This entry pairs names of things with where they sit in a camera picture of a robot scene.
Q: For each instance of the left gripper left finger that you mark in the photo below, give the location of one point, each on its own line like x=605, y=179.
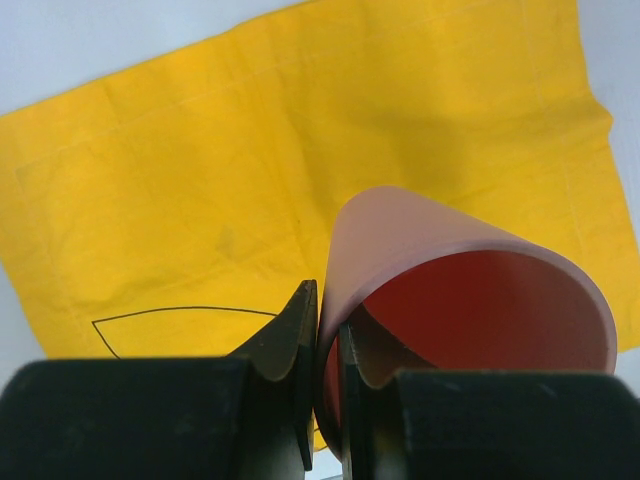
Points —
x=245, y=415

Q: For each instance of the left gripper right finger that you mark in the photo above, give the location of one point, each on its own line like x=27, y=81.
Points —
x=436, y=424

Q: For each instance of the pink plastic cup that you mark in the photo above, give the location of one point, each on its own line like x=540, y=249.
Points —
x=458, y=292

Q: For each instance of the yellow pikachu placemat cloth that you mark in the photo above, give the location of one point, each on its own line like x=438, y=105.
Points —
x=163, y=209

